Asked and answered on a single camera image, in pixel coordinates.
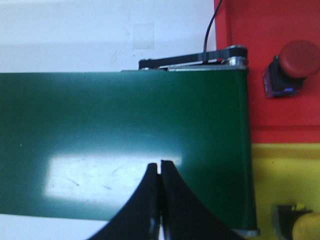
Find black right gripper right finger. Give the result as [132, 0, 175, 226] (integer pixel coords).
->
[161, 160, 243, 240]

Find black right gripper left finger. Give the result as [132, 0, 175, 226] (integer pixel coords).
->
[90, 163, 160, 240]

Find yellow mushroom push button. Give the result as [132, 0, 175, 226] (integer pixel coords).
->
[272, 204, 320, 240]

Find red mushroom push button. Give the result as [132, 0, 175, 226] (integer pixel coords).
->
[263, 40, 320, 98]

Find green conveyor belt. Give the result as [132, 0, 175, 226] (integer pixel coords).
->
[0, 69, 257, 231]

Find yellow plastic tray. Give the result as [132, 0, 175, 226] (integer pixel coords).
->
[252, 143, 320, 240]

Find black drive belt pulley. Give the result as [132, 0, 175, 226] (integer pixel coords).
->
[138, 45, 248, 70]

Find red plastic tray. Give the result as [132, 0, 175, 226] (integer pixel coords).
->
[215, 0, 320, 143]

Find red and black wire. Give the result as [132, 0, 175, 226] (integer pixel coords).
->
[202, 0, 225, 61]

